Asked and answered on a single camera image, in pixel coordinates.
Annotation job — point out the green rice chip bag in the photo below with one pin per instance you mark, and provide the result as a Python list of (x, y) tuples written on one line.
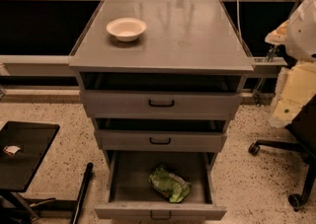
[(170, 185)]

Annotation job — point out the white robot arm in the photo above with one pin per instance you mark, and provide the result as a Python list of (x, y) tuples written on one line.
[(296, 86)]

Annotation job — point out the grey drawer cabinet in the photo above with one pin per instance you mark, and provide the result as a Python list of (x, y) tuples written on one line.
[(191, 37)]

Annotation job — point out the top grey drawer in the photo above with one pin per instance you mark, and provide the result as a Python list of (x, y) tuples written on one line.
[(158, 95)]

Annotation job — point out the grey drawer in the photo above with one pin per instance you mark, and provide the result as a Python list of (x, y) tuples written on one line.
[(181, 135), (130, 195), (158, 95)]

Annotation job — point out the middle grey drawer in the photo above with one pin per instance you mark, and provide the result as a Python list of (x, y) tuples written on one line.
[(181, 135)]

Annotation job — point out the bottom grey drawer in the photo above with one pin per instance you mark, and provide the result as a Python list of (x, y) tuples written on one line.
[(130, 195)]

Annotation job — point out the white paper bowl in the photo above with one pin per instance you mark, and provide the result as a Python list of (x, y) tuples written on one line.
[(126, 29)]

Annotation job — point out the metal diagonal rod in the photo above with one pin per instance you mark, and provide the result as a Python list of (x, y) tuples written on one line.
[(268, 70)]

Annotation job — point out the black pole on floor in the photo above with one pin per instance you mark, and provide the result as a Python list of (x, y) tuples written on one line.
[(82, 192)]

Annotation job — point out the black office chair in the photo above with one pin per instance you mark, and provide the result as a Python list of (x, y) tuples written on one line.
[(303, 128)]

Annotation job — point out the small white paper scrap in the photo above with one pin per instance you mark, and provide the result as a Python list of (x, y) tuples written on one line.
[(11, 150)]

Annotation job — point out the black side table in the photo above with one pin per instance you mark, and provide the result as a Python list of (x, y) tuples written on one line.
[(17, 172)]

